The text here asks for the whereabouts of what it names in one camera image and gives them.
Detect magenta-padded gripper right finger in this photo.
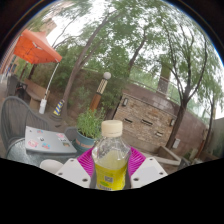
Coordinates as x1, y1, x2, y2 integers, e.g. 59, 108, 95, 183
127, 146, 169, 189

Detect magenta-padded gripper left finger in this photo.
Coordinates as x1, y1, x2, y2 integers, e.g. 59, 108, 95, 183
55, 147, 98, 189

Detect clear bottle with yellow label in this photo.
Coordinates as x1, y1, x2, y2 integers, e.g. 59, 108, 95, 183
91, 119, 132, 192

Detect white ceramic mug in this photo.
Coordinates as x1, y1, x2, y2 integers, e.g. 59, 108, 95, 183
39, 158, 64, 175

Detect grey electrical box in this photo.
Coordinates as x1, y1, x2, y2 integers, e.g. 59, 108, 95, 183
172, 138, 181, 150

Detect grey laptop with stickers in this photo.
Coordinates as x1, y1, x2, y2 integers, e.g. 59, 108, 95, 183
24, 125, 78, 155

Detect green plant in teal pot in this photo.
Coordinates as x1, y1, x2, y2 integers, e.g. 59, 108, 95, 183
72, 107, 106, 155

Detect blue yellow striped cone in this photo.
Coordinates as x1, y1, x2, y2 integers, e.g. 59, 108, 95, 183
52, 98, 65, 117

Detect group of dark patio chairs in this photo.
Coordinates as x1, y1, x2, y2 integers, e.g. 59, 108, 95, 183
4, 74, 28, 98

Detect orange canopy tent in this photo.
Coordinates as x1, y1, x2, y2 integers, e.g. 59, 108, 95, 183
13, 28, 64, 114

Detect wooden lamp post with globe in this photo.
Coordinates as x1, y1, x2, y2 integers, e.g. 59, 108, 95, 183
89, 71, 113, 113

